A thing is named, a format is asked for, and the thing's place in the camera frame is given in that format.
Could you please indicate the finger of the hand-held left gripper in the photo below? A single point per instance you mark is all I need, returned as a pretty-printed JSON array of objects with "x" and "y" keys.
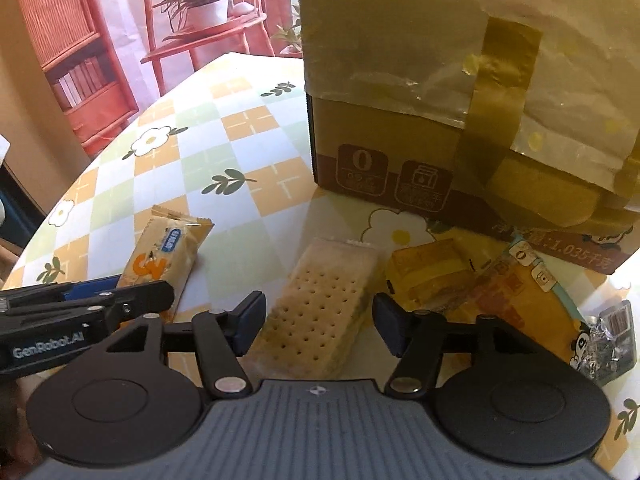
[
  {"x": 140, "y": 296},
  {"x": 92, "y": 286}
]

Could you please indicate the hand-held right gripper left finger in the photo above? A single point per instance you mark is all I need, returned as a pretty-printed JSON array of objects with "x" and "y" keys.
[{"x": 250, "y": 322}]

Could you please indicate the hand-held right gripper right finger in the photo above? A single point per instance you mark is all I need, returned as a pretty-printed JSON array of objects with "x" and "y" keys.
[{"x": 389, "y": 325}]

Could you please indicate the orange white cracker packet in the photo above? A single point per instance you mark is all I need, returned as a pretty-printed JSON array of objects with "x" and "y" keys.
[{"x": 165, "y": 250}]

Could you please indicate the small yellow cake packet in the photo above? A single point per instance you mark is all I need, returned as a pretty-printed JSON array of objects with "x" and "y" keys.
[{"x": 425, "y": 270}]

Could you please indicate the clear biscuit packet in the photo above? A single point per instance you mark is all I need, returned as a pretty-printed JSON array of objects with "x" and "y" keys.
[{"x": 320, "y": 300}]

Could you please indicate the orange printed snack packet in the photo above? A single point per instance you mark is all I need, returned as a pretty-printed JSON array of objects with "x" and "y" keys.
[{"x": 525, "y": 305}]

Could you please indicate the cardboard box with plastic liner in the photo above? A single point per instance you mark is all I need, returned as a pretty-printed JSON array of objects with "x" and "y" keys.
[{"x": 400, "y": 35}]

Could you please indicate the silver foil packet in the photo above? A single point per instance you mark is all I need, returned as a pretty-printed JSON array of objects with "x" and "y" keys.
[{"x": 607, "y": 350}]

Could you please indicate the printed room backdrop cloth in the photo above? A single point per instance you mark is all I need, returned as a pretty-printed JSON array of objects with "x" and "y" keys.
[{"x": 100, "y": 35}]

